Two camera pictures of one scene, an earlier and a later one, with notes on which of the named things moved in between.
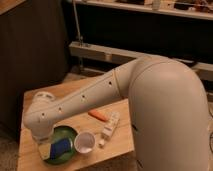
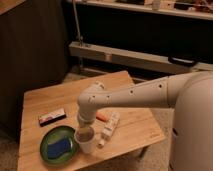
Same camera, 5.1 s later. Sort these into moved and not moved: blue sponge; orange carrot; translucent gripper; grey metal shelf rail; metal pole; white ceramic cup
Moved: white ceramic cup; translucent gripper
Not moved: metal pole; blue sponge; grey metal shelf rail; orange carrot
